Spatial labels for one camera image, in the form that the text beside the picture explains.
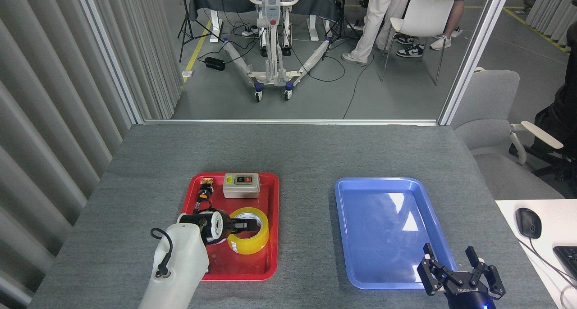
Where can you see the grey switch box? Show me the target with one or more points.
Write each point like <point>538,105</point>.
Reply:
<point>241,187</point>

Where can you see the red plastic tray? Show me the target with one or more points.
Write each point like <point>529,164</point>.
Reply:
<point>266,201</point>

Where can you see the grey office chair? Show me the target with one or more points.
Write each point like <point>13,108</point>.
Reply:
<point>491,97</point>

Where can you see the blue plastic tray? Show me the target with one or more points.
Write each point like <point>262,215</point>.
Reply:
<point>374,237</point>

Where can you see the black computer mouse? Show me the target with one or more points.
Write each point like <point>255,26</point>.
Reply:
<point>528,223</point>

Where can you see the yellow push button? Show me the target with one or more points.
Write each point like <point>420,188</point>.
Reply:
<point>205,193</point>

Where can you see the black tripod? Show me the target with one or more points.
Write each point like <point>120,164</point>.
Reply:
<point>341,23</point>
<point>183,7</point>

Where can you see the black power adapter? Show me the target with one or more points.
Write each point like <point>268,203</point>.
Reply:
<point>214,63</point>

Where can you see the black chair base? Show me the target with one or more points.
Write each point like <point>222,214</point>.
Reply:
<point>547,158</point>

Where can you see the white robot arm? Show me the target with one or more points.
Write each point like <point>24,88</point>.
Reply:
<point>180,255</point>

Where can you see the white plastic chair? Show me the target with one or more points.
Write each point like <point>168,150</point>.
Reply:
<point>423,16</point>

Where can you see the small white floor box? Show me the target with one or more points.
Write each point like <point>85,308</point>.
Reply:
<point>188,74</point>

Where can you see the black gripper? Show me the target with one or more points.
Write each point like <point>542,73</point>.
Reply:
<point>231,227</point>
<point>469,297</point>

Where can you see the white desk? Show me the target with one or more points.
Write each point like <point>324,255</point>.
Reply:
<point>556,223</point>

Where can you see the black keyboard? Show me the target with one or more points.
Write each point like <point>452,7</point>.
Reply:
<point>569,260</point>

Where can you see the white power strip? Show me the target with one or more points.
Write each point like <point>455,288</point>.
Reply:
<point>250,31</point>

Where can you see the person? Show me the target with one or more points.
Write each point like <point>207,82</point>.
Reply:
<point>456,7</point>
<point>409,52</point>
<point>561,120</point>
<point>378,11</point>

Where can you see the grey pleated curtain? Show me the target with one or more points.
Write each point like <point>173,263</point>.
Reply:
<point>554,7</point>
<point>45,120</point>

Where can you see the silver frame post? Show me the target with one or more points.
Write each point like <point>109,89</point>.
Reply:
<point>474,52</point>
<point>110,52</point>

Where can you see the white wheeled stand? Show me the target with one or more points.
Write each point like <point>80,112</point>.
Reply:
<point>272,11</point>

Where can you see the yellow tape roll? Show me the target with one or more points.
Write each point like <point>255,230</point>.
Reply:
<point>257,243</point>

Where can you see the silver frame rail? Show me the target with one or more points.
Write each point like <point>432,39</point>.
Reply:
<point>288,121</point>

